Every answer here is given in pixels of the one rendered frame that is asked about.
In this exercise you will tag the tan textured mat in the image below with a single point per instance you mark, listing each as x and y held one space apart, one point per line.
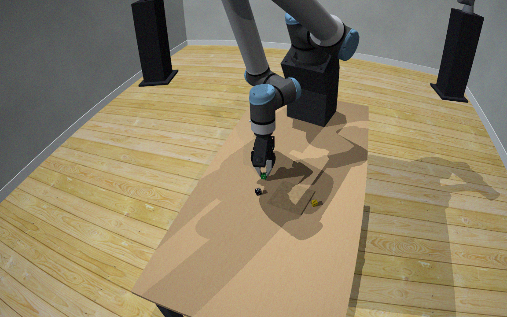
291 197

